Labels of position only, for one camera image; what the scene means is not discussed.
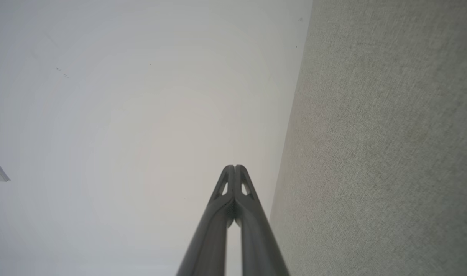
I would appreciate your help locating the grey fabric sofa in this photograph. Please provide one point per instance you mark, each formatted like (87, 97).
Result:
(390, 153)

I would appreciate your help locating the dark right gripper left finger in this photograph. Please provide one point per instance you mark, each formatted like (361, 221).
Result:
(210, 237)

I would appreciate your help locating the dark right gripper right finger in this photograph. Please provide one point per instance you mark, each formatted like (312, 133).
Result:
(258, 241)

